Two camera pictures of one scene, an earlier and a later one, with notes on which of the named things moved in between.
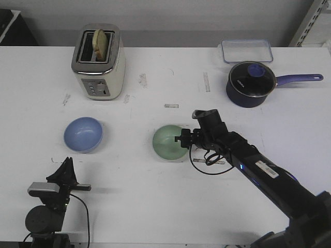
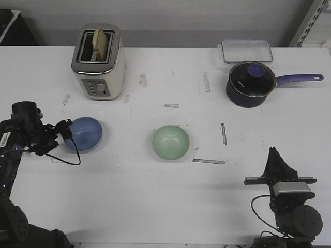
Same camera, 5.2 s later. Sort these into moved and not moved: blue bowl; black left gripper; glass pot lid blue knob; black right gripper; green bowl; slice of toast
Moved: black right gripper; black left gripper
Not moved: glass pot lid blue knob; slice of toast; blue bowl; green bowl
